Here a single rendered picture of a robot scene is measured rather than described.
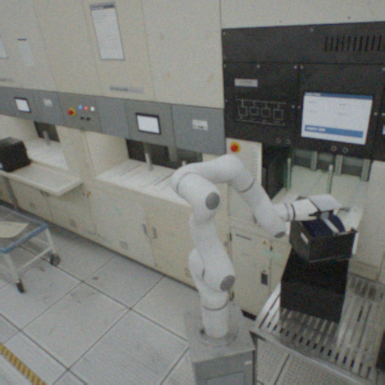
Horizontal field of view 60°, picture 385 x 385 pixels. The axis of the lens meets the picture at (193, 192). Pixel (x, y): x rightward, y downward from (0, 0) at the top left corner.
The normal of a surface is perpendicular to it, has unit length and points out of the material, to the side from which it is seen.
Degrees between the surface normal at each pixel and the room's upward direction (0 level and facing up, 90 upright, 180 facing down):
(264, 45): 90
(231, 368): 90
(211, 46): 90
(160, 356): 0
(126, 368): 0
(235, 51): 90
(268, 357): 0
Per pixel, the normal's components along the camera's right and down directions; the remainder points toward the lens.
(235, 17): -0.59, 0.46
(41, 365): -0.09, -0.87
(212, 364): 0.17, 0.47
